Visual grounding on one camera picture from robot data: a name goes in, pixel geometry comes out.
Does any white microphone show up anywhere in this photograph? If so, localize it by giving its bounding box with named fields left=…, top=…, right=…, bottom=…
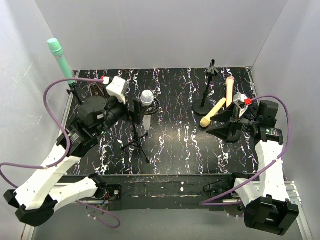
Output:
left=140, top=90, right=154, bottom=131

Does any black tripod shock mount stand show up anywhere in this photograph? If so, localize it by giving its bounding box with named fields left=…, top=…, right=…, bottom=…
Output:
left=121, top=98, right=160, bottom=164

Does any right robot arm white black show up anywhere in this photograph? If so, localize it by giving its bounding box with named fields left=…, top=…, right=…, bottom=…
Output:
left=201, top=98, right=299, bottom=236

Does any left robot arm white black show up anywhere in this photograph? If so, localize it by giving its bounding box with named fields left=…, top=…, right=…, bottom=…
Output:
left=4, top=96, right=150, bottom=227

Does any black round base mic stand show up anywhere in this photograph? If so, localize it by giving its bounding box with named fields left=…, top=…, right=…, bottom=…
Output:
left=192, top=59, right=219, bottom=116

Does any small black clip mic stand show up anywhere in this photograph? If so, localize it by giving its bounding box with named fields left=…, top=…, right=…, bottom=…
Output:
left=66, top=83, right=83, bottom=106

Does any yellow microphone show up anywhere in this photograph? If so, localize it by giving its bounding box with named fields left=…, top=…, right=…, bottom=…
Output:
left=200, top=97, right=227, bottom=128

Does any brown wooden metronome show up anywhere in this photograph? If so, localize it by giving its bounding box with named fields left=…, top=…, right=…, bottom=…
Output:
left=88, top=81, right=105, bottom=98

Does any pink microphone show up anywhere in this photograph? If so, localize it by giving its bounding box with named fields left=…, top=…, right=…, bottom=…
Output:
left=225, top=76, right=235, bottom=108

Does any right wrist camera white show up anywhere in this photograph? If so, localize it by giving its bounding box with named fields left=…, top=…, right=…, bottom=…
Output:
left=233, top=92, right=252, bottom=119

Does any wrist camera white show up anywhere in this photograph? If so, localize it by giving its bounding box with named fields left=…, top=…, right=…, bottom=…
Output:
left=101, top=76, right=129, bottom=105
left=233, top=92, right=252, bottom=119

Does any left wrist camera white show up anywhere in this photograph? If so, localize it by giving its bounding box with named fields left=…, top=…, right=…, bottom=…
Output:
left=101, top=76, right=129, bottom=105

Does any aluminium left side rail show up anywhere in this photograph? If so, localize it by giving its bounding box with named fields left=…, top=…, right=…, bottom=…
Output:
left=48, top=70, right=80, bottom=173

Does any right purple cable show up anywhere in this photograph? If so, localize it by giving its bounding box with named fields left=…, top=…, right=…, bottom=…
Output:
left=199, top=94, right=293, bottom=206

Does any purple cable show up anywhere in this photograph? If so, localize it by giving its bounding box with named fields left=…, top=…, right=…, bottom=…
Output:
left=199, top=94, right=293, bottom=206
left=0, top=77, right=121, bottom=229

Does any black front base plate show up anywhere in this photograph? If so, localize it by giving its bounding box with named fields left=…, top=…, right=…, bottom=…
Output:
left=43, top=173, right=288, bottom=212

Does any aluminium front rail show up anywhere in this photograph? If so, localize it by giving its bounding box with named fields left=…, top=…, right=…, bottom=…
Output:
left=31, top=181, right=301, bottom=204

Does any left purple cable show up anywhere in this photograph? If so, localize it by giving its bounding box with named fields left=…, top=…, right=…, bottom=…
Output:
left=0, top=77, right=121, bottom=229

